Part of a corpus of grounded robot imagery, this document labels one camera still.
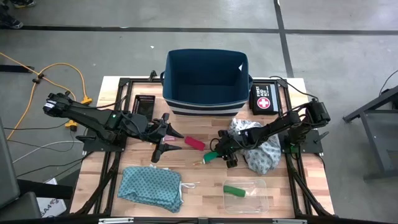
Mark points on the navy striped fabric bin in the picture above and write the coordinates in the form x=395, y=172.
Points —
x=205, y=105

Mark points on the person's shoe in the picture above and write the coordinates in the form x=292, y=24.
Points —
x=23, y=2
x=11, y=22

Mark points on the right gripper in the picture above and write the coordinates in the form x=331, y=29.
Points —
x=233, y=144

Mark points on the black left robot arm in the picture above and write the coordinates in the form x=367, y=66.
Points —
x=90, y=119

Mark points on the dark green bandage roll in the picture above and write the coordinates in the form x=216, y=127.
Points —
x=234, y=190

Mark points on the grey patterned cloth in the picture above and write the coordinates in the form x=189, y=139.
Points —
x=264, y=155

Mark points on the teal patterned cloth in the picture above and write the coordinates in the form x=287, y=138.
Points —
x=149, y=189

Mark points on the teal-green bandage roll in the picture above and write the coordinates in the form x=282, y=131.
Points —
x=211, y=157

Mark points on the grey metal desk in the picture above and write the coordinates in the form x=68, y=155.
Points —
x=373, y=133

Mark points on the white printed cardboard box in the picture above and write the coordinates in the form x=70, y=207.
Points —
x=51, y=207

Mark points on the black first aid kit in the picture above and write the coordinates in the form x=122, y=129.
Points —
x=264, y=93

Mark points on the red bandage roll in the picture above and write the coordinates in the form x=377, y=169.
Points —
x=195, y=143

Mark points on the black floor strip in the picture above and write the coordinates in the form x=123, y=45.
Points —
x=15, y=68

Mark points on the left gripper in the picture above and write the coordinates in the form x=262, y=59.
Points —
x=154, y=130

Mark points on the silver metal bracket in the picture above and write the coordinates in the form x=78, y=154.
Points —
x=115, y=220
x=289, y=221

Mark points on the black slotted plastic basket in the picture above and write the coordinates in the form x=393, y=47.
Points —
x=144, y=105

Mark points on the pink pill bottle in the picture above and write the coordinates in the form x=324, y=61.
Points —
x=170, y=138

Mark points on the black aluminium table frame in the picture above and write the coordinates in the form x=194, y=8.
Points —
x=123, y=82

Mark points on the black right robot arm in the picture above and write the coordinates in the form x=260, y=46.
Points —
x=273, y=127

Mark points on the grey office chair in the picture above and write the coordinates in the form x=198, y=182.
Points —
x=9, y=174

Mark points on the black clamp knob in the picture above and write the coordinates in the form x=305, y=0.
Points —
x=152, y=75

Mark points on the clear plastic container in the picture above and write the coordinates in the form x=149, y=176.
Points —
x=258, y=202

